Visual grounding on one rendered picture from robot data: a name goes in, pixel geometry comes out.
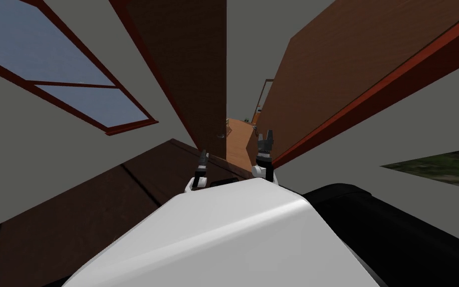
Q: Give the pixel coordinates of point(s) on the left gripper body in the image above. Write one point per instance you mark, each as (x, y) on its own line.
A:
(203, 161)

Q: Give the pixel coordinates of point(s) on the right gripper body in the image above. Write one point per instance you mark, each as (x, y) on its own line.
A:
(265, 146)

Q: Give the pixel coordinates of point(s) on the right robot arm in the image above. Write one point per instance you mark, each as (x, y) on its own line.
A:
(392, 243)

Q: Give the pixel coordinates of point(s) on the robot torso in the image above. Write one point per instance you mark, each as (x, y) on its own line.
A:
(229, 239)

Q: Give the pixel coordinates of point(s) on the brown wooden door leaf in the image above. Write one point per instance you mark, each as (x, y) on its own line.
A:
(333, 75)
(189, 67)

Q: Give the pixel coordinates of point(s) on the red framed window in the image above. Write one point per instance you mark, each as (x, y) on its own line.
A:
(54, 67)

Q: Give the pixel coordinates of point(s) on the green picture on wall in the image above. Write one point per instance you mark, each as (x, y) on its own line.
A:
(448, 167)

